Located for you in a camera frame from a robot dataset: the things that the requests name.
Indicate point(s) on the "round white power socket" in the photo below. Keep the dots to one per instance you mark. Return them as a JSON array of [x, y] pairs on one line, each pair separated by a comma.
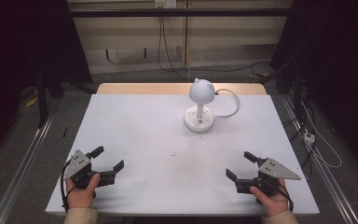
[[195, 123]]

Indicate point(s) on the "yellow floor tape piece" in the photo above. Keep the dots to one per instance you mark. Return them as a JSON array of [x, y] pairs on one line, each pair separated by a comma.
[[32, 101]]

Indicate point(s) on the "black curtain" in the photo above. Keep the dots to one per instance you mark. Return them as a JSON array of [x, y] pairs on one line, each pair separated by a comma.
[[338, 62], [21, 46]]

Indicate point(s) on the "black horizontal bar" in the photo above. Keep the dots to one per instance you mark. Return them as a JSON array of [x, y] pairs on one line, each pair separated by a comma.
[[180, 12]]

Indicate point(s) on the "person's left hand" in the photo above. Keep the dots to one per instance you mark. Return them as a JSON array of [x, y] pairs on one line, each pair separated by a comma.
[[81, 194]]

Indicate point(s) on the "white wall socket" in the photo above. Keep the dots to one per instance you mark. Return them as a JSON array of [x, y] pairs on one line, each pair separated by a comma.
[[166, 3]]

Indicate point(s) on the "person's right hand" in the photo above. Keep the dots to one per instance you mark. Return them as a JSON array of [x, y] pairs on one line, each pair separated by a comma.
[[270, 200]]

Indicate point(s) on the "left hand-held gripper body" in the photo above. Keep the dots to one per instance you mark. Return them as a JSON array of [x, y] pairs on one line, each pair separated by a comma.
[[80, 169]]

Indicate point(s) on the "white cat-ear lamp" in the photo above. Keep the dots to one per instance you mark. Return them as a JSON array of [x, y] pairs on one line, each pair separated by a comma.
[[201, 91]]

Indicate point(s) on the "small black floor piece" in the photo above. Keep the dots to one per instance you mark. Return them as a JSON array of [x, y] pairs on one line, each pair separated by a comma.
[[65, 132]]

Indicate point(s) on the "wooden table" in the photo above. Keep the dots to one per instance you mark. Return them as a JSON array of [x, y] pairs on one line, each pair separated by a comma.
[[136, 88]]

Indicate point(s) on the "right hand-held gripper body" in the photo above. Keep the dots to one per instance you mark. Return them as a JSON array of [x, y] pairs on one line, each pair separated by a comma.
[[268, 175]]

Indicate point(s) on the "black metal stand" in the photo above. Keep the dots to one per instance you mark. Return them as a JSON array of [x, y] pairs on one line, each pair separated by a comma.
[[42, 99]]

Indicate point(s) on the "aluminium floor rail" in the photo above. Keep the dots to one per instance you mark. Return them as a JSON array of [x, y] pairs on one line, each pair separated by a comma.
[[18, 174], [326, 180]]

